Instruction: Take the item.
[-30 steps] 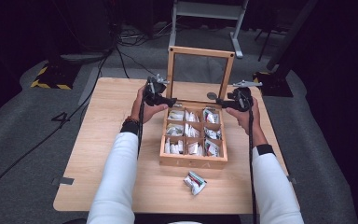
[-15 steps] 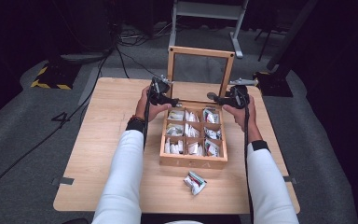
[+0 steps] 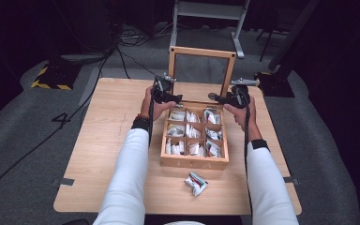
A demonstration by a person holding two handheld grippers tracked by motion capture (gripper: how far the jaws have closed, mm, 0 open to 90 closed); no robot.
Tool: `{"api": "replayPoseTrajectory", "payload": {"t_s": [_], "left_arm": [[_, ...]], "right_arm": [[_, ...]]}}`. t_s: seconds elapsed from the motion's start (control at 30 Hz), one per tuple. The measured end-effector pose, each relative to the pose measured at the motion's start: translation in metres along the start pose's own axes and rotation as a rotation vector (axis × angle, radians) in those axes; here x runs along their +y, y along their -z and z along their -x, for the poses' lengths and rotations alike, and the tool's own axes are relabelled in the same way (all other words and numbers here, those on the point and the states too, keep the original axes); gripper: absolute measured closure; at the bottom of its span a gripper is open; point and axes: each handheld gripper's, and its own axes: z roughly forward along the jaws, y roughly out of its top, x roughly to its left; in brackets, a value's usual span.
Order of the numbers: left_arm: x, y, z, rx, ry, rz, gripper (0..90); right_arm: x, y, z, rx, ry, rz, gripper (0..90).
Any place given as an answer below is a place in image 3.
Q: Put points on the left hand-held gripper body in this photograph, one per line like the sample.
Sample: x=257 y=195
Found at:
x=162 y=89

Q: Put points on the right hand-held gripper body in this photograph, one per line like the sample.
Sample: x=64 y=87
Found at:
x=240 y=97

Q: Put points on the wooden tea box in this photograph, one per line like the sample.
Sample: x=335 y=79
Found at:
x=193 y=162

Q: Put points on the striped tea packet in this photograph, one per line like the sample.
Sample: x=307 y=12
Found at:
x=196 y=183

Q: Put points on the person's left hand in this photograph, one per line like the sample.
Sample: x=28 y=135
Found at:
x=156 y=111

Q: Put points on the person's right hand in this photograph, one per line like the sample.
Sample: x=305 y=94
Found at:
x=247 y=120

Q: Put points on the black yellow striped base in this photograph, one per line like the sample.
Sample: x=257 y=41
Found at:
x=56 y=76
x=275 y=84

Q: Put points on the pile of white tea packets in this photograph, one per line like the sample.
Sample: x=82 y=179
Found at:
x=193 y=132

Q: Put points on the dark slanted stand pole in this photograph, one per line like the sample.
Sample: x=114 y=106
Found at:
x=293 y=34

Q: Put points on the grey tape strip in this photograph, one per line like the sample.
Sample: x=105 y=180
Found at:
x=63 y=182
x=291 y=180

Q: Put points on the white metal table frame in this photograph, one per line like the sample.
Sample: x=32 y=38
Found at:
x=207 y=11

